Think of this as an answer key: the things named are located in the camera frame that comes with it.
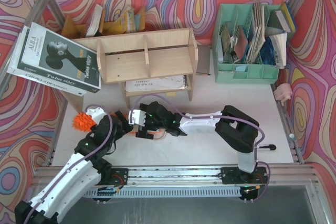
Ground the orange microfiber duster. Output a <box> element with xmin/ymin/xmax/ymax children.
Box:
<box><xmin>72</xmin><ymin>112</ymin><xmax>96</xmax><ymax>132</ymax></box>

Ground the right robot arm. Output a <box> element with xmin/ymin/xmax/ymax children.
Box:
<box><xmin>129</xmin><ymin>101</ymin><xmax>260</xmax><ymax>174</ymax></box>

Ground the wooden bookshelf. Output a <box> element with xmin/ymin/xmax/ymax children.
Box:
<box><xmin>75</xmin><ymin>28</ymin><xmax>198</xmax><ymax>107</ymax></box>

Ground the clear tape roll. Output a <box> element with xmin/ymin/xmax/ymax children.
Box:
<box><xmin>148</xmin><ymin>129</ymin><xmax>166</xmax><ymax>141</ymax></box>

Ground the yellow sticky note pad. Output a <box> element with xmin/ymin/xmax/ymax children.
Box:
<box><xmin>166</xmin><ymin>92</ymin><xmax>176</xmax><ymax>97</ymax></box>

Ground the spiral notebook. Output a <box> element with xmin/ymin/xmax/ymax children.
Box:
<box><xmin>125</xmin><ymin>75</ymin><xmax>188</xmax><ymax>92</ymax></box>

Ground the yellow file rack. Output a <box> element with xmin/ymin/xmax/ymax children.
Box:
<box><xmin>61</xmin><ymin>6</ymin><xmax>145</xmax><ymax>39</ymax></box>

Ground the Twins story book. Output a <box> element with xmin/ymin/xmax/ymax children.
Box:
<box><xmin>18</xmin><ymin>23</ymin><xmax>101</xmax><ymax>93</ymax></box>

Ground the black marker pen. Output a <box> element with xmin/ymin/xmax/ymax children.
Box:
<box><xmin>257</xmin><ymin>144</ymin><xmax>277</xmax><ymax>151</ymax></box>

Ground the mint green desk organizer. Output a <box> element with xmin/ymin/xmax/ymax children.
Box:
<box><xmin>212</xmin><ymin>4</ymin><xmax>279</xmax><ymax>84</ymax></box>

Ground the white Chokladfabriken book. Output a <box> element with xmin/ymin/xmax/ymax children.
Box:
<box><xmin>7</xmin><ymin>26</ymin><xmax>86</xmax><ymax>96</ymax></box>

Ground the pink piggy figurine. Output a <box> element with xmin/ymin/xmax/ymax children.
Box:
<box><xmin>274</xmin><ymin>83</ymin><xmax>292</xmax><ymax>106</ymax></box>

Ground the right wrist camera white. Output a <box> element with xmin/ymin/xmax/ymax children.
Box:
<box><xmin>128</xmin><ymin>109</ymin><xmax>146</xmax><ymax>126</ymax></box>

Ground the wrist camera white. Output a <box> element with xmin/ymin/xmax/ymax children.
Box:
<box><xmin>85</xmin><ymin>106</ymin><xmax>107</xmax><ymax>124</ymax></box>
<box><xmin>128</xmin><ymin>109</ymin><xmax>146</xmax><ymax>126</ymax></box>

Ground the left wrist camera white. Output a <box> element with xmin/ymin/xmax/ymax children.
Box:
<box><xmin>85</xmin><ymin>106</ymin><xmax>107</xmax><ymax>124</ymax></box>

